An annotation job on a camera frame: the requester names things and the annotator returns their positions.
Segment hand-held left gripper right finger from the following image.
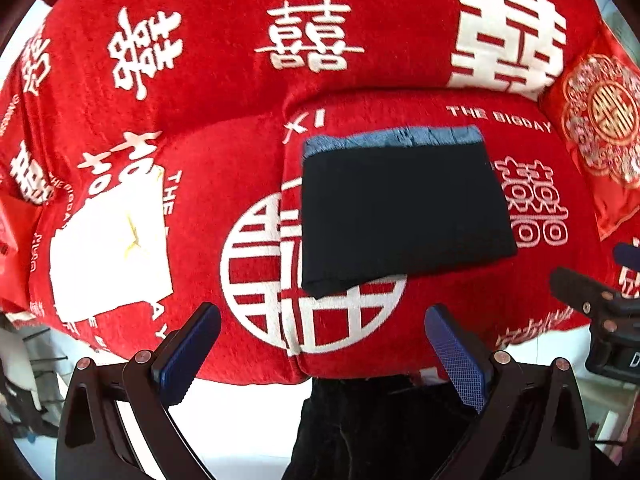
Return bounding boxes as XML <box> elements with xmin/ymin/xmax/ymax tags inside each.
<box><xmin>424</xmin><ymin>304</ymin><xmax>594</xmax><ymax>480</ymax></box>

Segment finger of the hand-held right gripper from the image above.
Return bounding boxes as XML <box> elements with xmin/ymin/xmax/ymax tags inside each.
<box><xmin>550</xmin><ymin>266</ymin><xmax>640</xmax><ymax>317</ymax></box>
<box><xmin>613</xmin><ymin>242</ymin><xmax>640</xmax><ymax>267</ymax></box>

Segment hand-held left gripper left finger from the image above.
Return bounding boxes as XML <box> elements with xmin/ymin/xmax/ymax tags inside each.
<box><xmin>56</xmin><ymin>302</ymin><xmax>223</xmax><ymax>480</ymax></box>

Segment black pants with grey lining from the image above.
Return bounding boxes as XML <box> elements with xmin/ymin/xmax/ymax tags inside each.
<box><xmin>299</xmin><ymin>124</ymin><xmax>519</xmax><ymax>300</ymax></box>

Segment person's legs in dark trousers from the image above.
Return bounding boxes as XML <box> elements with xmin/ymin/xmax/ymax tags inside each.
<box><xmin>289</xmin><ymin>374</ymin><xmax>482</xmax><ymax>480</ymax></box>

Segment white folded cloth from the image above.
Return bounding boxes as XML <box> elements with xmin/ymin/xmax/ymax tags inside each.
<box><xmin>50</xmin><ymin>164</ymin><xmax>175</xmax><ymax>322</ymax></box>

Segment red embroidered cushion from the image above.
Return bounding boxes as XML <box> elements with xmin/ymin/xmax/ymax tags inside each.
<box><xmin>539</xmin><ymin>22</ymin><xmax>640</xmax><ymax>242</ymax></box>

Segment red bag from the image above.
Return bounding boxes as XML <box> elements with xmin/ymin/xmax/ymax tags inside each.
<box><xmin>0</xmin><ymin>194</ymin><xmax>37</xmax><ymax>313</ymax></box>

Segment red printed blanket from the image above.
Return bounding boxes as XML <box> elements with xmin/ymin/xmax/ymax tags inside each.
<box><xmin>0</xmin><ymin>0</ymin><xmax>640</xmax><ymax>386</ymax></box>

